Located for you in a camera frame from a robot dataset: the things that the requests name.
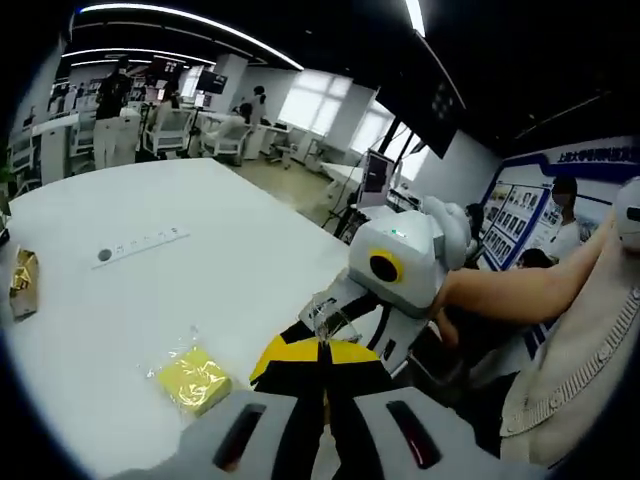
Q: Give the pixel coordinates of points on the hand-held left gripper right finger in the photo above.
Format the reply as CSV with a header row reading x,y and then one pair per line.
x,y
400,435

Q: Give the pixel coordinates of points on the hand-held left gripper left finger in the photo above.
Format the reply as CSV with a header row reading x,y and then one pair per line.
x,y
250,430

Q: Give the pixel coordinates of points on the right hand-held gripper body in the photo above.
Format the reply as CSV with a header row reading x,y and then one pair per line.
x,y
410,260

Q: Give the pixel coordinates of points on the yellow rectangular silicone block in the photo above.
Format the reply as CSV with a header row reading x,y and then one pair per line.
x,y
197,382

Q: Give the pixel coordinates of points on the person's right hand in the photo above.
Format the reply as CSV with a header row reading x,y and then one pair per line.
x,y
455,300

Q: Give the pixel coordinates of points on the monitor on equipment cart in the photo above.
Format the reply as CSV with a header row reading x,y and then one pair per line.
x,y
377,177

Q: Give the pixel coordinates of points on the person in beige vest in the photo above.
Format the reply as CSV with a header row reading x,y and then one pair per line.
x,y
585,380

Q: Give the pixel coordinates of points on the white office chair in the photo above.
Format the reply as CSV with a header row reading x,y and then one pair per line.
x,y
167,132
227,140

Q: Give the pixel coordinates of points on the white table socket panel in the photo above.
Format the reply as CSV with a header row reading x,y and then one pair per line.
x,y
140,247

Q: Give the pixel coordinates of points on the white chest-worn device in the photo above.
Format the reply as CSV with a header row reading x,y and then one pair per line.
x,y
631,215

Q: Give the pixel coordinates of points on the bright ceiling light strip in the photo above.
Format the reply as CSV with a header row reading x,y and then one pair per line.
x,y
416,15

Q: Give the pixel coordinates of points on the gold brown snack packet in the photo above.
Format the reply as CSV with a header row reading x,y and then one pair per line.
x,y
24,285

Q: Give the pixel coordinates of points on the long ceiling light strip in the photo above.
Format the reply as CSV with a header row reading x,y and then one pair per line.
x,y
200,27

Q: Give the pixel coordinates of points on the blue white wall poster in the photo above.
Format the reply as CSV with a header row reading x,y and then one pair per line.
x,y
520,220

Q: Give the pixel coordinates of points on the large black wall screen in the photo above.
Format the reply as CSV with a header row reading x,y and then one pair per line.
x,y
425,110

